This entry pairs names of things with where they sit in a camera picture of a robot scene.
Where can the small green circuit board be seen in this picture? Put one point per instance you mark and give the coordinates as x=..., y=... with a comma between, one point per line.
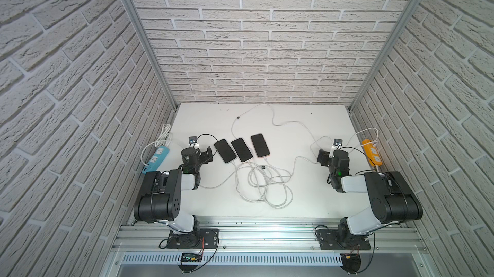
x=191, y=258

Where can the phone with black case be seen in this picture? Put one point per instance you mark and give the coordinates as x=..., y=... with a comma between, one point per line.
x=260, y=145

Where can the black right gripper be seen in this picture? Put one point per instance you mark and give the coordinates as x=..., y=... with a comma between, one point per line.
x=324, y=157

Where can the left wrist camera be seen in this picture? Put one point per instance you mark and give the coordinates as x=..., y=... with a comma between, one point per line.
x=193, y=142

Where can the orange power strip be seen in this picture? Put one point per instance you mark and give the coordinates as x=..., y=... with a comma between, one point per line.
x=371, y=152

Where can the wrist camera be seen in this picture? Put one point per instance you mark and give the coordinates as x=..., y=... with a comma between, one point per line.
x=337, y=143
x=193, y=142

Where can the aluminium front rail frame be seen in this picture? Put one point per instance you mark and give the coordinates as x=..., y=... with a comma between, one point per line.
x=271, y=235

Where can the teal power strip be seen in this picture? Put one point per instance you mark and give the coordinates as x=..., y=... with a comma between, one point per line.
x=156, y=160

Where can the aluminium corner post right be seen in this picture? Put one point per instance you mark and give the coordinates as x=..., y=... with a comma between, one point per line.
x=396, y=32

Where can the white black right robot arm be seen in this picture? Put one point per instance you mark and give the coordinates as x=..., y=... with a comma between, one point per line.
x=391, y=199

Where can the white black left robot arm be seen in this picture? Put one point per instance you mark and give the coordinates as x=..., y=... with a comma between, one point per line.
x=159, y=198

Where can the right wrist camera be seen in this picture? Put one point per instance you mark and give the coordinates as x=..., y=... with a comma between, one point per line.
x=337, y=143

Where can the aluminium corner post left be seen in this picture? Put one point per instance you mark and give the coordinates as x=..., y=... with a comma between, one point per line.
x=138, y=25

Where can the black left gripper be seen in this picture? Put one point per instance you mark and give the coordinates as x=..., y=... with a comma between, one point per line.
x=206, y=155

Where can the black round connector below rail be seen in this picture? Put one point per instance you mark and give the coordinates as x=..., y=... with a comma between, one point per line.
x=351, y=263

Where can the white perforated cable duct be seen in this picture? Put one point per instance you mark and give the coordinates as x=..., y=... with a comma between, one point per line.
x=236, y=258

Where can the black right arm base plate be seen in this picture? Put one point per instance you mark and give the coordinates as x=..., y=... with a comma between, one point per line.
x=332, y=239

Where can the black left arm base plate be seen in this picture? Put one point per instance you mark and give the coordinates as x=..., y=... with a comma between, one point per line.
x=206, y=238

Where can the aluminium corner post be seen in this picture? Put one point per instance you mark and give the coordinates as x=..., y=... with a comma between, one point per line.
x=138, y=25
x=396, y=32

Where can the phone with light green case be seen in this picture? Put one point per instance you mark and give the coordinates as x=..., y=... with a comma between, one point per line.
x=225, y=151

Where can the phone with pink case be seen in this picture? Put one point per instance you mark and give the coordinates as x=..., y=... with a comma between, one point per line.
x=243, y=152

